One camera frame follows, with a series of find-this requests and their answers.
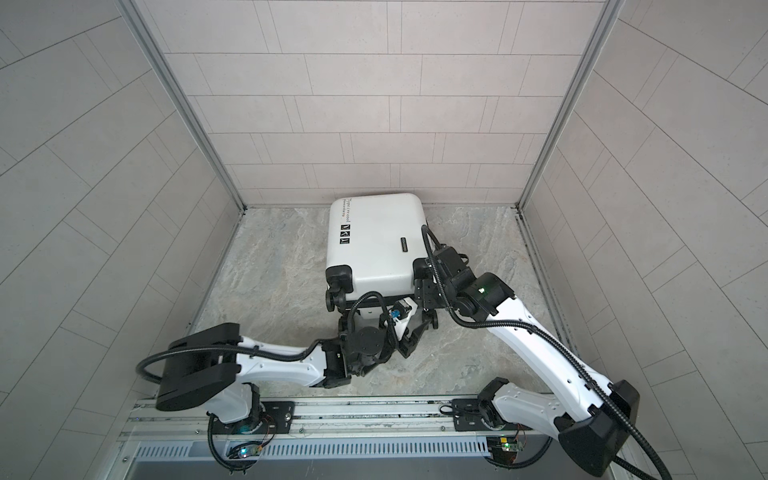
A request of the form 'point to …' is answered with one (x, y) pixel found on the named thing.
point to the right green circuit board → (504, 444)
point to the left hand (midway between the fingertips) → (431, 316)
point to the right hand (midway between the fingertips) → (424, 294)
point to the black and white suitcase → (373, 243)
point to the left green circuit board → (248, 451)
